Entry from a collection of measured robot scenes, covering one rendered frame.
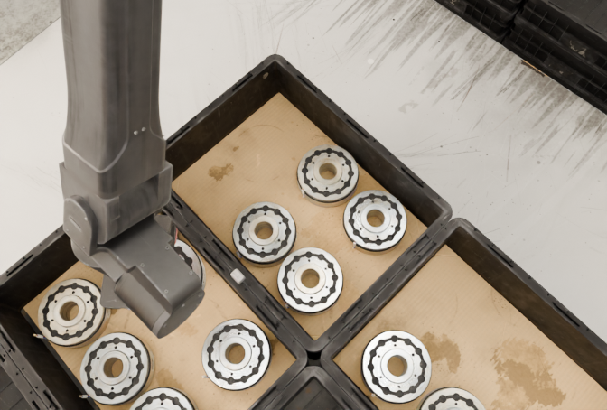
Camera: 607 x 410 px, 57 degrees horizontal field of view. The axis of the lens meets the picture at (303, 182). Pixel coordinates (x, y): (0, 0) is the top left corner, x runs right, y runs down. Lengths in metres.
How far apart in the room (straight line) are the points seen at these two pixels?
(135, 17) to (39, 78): 0.99
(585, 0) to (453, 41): 0.69
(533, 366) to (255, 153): 0.56
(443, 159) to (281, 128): 0.34
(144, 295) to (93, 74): 0.21
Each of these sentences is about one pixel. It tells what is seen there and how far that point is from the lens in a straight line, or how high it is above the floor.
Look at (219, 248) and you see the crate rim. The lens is 0.83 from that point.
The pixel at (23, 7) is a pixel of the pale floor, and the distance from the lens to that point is 2.48.
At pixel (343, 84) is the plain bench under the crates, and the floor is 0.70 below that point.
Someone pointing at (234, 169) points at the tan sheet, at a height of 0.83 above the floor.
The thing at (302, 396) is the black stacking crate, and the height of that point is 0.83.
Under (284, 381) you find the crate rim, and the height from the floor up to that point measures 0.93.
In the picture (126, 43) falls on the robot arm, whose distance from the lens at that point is 0.37.
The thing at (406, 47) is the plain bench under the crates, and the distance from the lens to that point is 1.26.
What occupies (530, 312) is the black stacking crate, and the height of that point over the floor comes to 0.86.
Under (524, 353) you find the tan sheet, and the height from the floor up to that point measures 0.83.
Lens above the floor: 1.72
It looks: 69 degrees down
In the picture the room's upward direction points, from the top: 4 degrees counter-clockwise
